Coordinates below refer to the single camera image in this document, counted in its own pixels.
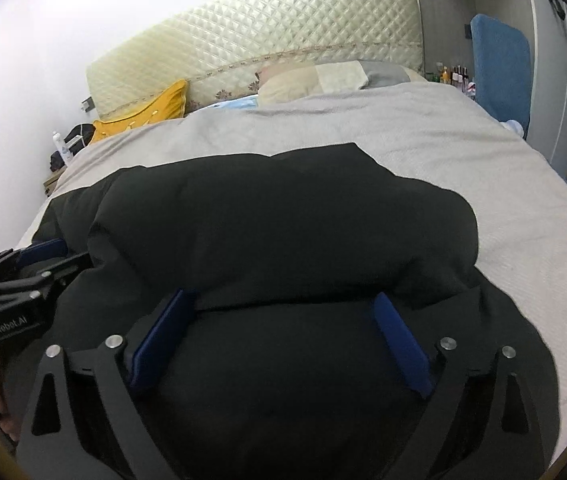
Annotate black puffer jacket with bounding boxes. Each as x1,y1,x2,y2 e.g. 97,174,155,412
2,142,562,480

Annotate wooden nightstand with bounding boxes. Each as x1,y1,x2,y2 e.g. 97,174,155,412
42,167,66,196

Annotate white spray bottle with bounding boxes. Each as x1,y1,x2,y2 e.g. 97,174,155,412
52,132,73,166

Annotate black bag on nightstand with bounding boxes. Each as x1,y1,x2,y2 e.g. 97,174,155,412
50,124,96,172

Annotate yellow pillow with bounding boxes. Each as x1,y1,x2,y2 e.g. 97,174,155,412
89,79,188,145

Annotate grey bed sheet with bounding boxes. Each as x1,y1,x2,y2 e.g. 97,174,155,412
15,81,567,468

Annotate light blue cloth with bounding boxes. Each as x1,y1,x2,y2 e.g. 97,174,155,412
201,94,258,110

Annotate cream quilted headboard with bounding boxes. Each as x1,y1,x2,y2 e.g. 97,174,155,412
86,0,425,120

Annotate beige grey patchwork pillow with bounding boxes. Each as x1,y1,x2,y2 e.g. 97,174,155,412
256,61,427,105

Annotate bottles on side shelf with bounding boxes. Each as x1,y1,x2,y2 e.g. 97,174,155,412
425,62,477,100

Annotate grey white wardrobe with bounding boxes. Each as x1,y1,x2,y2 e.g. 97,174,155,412
418,0,567,177

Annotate wall socket left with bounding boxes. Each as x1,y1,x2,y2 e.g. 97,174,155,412
82,96,96,113

